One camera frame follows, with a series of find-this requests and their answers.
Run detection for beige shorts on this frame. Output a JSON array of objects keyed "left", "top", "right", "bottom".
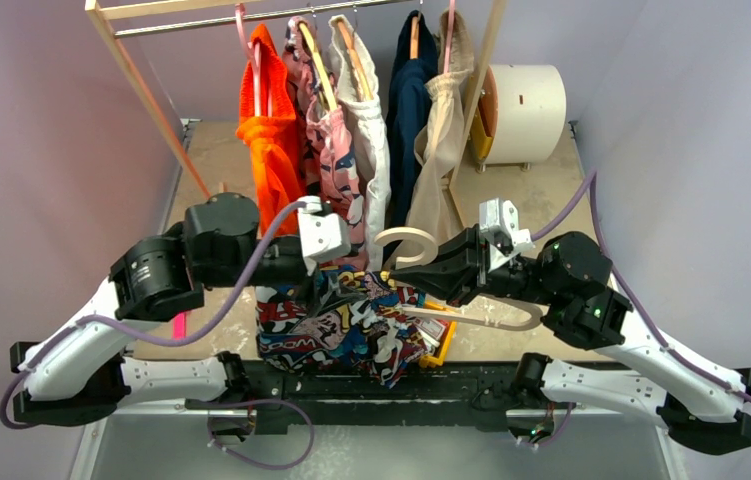
[{"left": 402, "top": 11, "right": 475, "bottom": 243}]

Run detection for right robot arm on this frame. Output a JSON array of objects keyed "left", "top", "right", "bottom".
[{"left": 391, "top": 226, "right": 751, "bottom": 455}]

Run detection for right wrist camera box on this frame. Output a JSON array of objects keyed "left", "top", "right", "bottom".
[{"left": 478, "top": 198, "right": 535, "bottom": 273}]

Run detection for navy blue shorts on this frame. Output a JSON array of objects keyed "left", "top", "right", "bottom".
[{"left": 386, "top": 10, "right": 439, "bottom": 227}]

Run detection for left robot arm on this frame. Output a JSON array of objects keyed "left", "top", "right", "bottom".
[{"left": 0, "top": 193, "right": 353, "bottom": 430}]

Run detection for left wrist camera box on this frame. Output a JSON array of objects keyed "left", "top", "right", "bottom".
[{"left": 297, "top": 196, "right": 352, "bottom": 275}]

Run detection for metal hanging rail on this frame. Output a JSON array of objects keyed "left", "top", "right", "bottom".
[{"left": 113, "top": 0, "right": 409, "bottom": 39}]

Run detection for loose purple cable loop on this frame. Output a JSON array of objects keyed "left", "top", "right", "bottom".
[{"left": 205, "top": 397, "right": 316, "bottom": 472}]

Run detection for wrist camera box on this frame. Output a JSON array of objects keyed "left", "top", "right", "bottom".
[
  {"left": 297, "top": 196, "right": 352, "bottom": 275},
  {"left": 478, "top": 198, "right": 535, "bottom": 273}
]

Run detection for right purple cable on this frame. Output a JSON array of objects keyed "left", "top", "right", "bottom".
[{"left": 530, "top": 170, "right": 751, "bottom": 425}]

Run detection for pink hanger under orange shorts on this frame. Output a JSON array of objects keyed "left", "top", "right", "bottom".
[{"left": 235, "top": 3, "right": 266, "bottom": 116}]

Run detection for pink hanger under beige shorts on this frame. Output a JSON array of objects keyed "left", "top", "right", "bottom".
[{"left": 442, "top": 0, "right": 456, "bottom": 74}]

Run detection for white items in bin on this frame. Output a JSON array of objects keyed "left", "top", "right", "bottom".
[{"left": 414, "top": 317, "right": 450, "bottom": 350}]

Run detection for white shorts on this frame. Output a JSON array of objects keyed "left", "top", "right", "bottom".
[{"left": 328, "top": 15, "right": 391, "bottom": 270}]

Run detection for white cylindrical drum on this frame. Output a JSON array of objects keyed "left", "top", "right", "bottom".
[{"left": 469, "top": 64, "right": 567, "bottom": 172}]

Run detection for yellow plastic bin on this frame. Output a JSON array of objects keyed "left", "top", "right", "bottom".
[{"left": 414, "top": 316, "right": 456, "bottom": 369}]

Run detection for orange wooden hanger navy shorts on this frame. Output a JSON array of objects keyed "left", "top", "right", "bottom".
[{"left": 409, "top": 11, "right": 422, "bottom": 60}]

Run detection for colourful comic print shorts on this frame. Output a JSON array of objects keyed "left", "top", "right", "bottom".
[{"left": 255, "top": 270, "right": 428, "bottom": 388}]

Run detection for wooden clothes rack frame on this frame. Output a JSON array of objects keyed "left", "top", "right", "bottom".
[{"left": 84, "top": 1, "right": 508, "bottom": 226}]

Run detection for pink plastic clip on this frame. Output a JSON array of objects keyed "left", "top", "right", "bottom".
[{"left": 170, "top": 312, "right": 188, "bottom": 340}]

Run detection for pink patterned shorts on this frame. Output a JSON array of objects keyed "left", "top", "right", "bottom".
[{"left": 281, "top": 16, "right": 368, "bottom": 269}]

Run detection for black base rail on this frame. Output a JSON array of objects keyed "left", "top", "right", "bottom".
[{"left": 186, "top": 361, "right": 569, "bottom": 438}]

